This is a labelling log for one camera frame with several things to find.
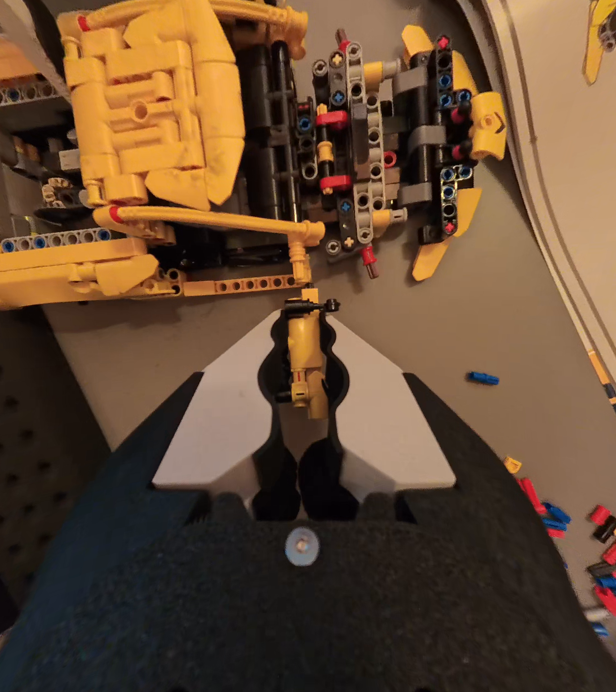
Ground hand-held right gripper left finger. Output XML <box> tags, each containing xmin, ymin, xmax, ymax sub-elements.
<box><xmin>150</xmin><ymin>309</ymin><xmax>302</xmax><ymax>521</ymax></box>

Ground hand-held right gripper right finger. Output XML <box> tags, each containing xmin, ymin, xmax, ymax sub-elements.
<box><xmin>298</xmin><ymin>312</ymin><xmax>457</xmax><ymax>521</ymax></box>

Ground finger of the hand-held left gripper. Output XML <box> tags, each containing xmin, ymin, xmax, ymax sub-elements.
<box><xmin>0</xmin><ymin>0</ymin><xmax>73</xmax><ymax>101</ymax></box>

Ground open instruction book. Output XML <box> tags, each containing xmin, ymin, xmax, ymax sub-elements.
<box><xmin>456</xmin><ymin>0</ymin><xmax>616</xmax><ymax>444</ymax></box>

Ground scattered small coloured brick pins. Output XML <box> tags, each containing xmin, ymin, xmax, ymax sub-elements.
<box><xmin>466</xmin><ymin>370</ymin><xmax>616</xmax><ymax>640</ymax></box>

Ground yellow brick side assembly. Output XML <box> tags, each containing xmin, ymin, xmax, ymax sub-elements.
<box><xmin>278</xmin><ymin>288</ymin><xmax>341</xmax><ymax>421</ymax></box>

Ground grey desk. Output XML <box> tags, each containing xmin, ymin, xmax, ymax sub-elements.
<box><xmin>0</xmin><ymin>0</ymin><xmax>616</xmax><ymax>692</ymax></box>

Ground yellow brick toy car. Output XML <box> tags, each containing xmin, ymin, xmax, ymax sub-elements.
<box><xmin>0</xmin><ymin>0</ymin><xmax>509</xmax><ymax>312</ymax></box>

